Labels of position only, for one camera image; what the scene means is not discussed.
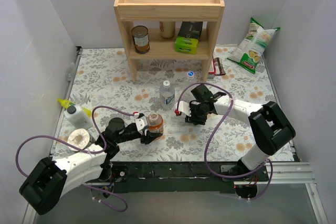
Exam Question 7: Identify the green wipes pack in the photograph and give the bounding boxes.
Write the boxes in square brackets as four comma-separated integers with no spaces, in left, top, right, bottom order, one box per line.
[175,36,199,55]

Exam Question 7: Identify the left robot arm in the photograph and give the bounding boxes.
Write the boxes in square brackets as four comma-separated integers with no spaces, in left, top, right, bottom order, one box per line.
[19,116,163,215]

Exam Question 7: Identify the orange drink bottle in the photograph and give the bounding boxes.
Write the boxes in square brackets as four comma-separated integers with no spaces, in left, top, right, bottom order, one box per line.
[148,112,164,134]

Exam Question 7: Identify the blue white bottle cap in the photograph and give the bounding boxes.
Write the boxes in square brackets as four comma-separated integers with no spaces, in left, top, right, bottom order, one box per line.
[187,71,195,79]

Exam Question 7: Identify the yellow squeeze bottle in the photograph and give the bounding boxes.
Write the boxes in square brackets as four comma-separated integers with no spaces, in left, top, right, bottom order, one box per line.
[57,99,92,117]

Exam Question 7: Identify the dark red snack bar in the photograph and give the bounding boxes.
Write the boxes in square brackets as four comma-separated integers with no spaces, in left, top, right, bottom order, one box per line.
[208,57,226,77]

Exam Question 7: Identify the brown tin can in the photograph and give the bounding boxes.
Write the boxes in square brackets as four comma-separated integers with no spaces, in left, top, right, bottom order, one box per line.
[131,25,150,54]

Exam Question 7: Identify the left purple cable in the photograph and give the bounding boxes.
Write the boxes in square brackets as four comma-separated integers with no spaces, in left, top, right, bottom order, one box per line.
[15,105,140,213]

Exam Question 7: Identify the floral patterned table mat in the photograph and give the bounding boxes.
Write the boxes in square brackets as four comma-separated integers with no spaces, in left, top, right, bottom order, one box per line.
[54,46,293,162]

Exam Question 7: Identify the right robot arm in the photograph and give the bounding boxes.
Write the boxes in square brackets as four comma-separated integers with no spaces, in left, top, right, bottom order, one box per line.
[175,82,296,181]

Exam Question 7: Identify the black box on shelf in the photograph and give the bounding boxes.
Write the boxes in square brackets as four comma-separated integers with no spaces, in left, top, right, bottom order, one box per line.
[178,22,203,40]

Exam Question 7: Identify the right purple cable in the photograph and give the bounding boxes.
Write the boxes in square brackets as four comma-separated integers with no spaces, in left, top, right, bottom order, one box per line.
[177,82,274,200]

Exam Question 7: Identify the cream cylindrical jar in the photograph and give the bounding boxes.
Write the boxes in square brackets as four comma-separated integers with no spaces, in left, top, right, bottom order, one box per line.
[160,21,175,38]

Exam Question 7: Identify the clear plastic bottle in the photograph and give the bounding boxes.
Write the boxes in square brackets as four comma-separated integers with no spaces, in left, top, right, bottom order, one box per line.
[183,76,195,90]

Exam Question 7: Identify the blue label water bottle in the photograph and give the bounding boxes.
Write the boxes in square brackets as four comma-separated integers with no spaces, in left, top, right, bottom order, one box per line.
[159,85,175,110]

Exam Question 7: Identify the green chips bag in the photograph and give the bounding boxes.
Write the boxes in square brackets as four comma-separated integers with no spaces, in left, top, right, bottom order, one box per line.
[228,17,280,74]

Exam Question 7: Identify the wooden shelf rack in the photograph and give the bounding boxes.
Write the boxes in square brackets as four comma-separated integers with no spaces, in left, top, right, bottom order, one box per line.
[114,0,225,81]

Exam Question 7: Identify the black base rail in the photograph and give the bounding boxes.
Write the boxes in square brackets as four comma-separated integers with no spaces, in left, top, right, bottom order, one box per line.
[89,159,270,200]

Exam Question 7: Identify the purple cable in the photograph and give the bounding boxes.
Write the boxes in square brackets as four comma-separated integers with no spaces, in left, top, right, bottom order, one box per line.
[15,105,140,213]
[177,82,274,200]

